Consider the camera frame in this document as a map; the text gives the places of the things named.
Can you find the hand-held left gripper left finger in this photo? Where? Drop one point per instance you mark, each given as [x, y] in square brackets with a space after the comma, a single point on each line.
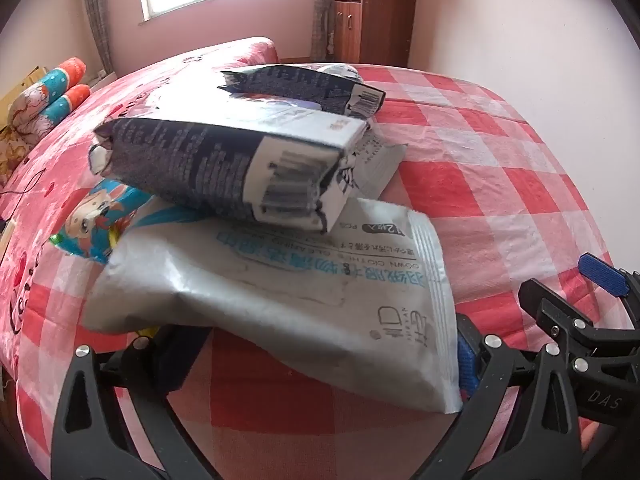
[175, 360]

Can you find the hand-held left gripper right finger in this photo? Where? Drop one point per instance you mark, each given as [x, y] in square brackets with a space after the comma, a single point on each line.
[467, 365]

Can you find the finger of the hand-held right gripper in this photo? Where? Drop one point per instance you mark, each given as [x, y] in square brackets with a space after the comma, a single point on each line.
[602, 272]
[560, 317]

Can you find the silver wipes packet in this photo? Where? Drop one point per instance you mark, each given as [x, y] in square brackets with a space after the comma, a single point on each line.
[250, 300]

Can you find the teal and green snack packet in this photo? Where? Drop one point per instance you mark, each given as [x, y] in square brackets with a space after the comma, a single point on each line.
[100, 210]

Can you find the white plastic pouch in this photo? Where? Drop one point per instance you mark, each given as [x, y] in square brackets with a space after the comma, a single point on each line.
[335, 71]

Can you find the yellow snack packet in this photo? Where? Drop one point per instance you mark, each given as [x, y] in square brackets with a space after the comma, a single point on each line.
[147, 331]

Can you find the red white checked plastic cloth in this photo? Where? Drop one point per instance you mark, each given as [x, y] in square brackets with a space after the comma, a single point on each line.
[500, 185]

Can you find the grey printed packet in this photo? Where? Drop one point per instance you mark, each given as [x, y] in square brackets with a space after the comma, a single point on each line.
[375, 165]

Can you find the beige floral pillow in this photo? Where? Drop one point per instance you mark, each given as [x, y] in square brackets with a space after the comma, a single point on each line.
[12, 155]

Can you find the rolled cartoon print bolster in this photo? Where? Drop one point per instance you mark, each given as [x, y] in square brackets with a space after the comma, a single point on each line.
[65, 105]
[50, 85]

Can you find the bed with pink sheet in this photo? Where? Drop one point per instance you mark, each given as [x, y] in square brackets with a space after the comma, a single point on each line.
[150, 75]

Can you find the yellow headboard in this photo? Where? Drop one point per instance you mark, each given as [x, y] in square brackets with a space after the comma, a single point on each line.
[25, 85]

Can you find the brown wooden cabinet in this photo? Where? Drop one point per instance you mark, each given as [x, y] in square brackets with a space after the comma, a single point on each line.
[380, 15]

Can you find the grey checked curtain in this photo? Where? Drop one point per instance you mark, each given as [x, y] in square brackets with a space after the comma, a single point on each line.
[97, 20]

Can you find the grey patterned curtain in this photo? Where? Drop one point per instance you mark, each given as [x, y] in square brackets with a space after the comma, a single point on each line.
[320, 15]

